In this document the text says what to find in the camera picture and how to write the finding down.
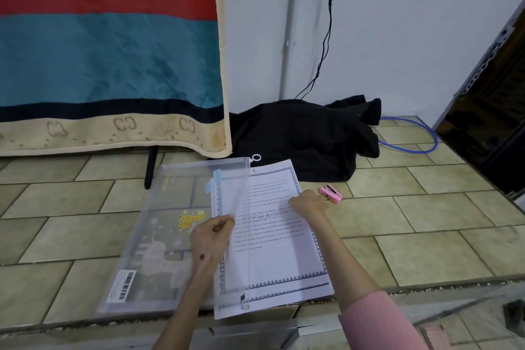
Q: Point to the dark blurred object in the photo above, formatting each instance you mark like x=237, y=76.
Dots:
x=514, y=319

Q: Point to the printed paper sheets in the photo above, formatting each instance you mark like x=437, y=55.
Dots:
x=283, y=255

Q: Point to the transparent zip folder with animals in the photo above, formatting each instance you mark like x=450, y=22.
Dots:
x=164, y=230

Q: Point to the pink mini stapler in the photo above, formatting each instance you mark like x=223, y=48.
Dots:
x=332, y=194

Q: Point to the person's left fingers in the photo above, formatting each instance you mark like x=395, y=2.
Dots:
x=221, y=222

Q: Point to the black stand leg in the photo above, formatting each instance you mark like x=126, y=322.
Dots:
x=150, y=167

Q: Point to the dark metal-framed rack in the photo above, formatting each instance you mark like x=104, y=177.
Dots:
x=488, y=107

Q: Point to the white wall pipe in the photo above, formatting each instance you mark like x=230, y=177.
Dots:
x=289, y=25

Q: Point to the teal red striped blanket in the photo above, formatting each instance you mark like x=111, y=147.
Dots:
x=106, y=54

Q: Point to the person's left forearm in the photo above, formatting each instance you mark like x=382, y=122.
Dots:
x=186, y=313

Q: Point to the person's right hand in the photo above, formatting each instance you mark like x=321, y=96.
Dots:
x=312, y=204

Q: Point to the person's left hand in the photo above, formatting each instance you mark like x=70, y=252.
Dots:
x=207, y=245

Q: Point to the person's right forearm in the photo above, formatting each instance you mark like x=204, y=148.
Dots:
x=352, y=280

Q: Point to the person's right fingers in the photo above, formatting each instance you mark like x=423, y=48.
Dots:
x=298, y=204

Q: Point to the black cloth bundle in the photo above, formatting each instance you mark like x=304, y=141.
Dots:
x=303, y=136

